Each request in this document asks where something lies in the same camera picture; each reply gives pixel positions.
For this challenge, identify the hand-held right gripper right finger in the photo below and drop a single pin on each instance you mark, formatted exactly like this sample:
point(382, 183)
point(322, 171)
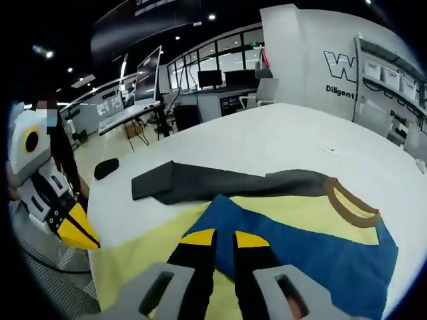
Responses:
point(253, 266)

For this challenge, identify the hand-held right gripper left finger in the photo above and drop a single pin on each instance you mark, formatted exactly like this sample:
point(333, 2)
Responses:
point(197, 266)

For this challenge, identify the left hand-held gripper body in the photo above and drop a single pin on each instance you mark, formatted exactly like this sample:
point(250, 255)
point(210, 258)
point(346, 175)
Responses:
point(31, 141)

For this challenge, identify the yellow blue grey sleeved garment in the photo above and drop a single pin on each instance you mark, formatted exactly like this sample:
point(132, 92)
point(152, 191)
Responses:
point(300, 233)

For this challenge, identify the grey mesh office chair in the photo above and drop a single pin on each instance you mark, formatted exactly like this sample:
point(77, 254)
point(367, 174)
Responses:
point(50, 283)

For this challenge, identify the black chair armrest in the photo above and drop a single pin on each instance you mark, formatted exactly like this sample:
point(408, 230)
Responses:
point(106, 168)

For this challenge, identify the white office desk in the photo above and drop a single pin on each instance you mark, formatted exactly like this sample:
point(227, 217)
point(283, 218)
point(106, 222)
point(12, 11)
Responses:
point(126, 115)

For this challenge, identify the brown cardboard box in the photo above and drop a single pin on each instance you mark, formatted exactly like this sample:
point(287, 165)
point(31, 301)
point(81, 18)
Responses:
point(133, 129)

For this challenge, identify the large tilted display screen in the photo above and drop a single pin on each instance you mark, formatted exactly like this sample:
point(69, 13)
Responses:
point(148, 73)

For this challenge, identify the black cabinet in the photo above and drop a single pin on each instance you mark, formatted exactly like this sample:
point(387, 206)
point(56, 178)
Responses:
point(186, 118)

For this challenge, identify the dark overhead banner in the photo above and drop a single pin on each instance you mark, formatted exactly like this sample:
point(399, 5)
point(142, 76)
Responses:
point(140, 23)

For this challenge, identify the grey swivel chair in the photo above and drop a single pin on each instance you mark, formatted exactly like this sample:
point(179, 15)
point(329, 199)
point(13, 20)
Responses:
point(267, 91)

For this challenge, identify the black computer monitor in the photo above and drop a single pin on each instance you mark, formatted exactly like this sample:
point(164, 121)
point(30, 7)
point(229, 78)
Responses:
point(209, 79)
point(240, 80)

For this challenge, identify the grey square-backed chair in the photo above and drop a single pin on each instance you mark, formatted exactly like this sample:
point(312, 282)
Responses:
point(373, 116)
point(417, 140)

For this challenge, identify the white crumpled cloth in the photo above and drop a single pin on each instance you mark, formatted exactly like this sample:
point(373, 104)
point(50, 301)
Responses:
point(420, 166)

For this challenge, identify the pink and grey hanging bag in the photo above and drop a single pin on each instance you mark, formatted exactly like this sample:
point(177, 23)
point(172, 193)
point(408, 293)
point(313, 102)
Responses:
point(263, 66)

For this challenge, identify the grey metal shelving rack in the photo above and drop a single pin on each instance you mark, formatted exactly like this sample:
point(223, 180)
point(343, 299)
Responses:
point(393, 56)

